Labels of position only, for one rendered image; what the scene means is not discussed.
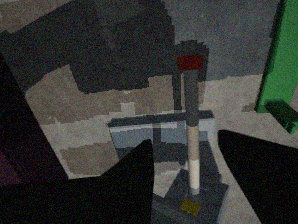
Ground grey metal pin with red cap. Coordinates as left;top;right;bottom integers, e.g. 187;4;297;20
177;55;203;203

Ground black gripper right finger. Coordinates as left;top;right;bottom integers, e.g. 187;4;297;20
217;130;298;224

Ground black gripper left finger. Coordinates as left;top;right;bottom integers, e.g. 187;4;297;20
0;139;155;224

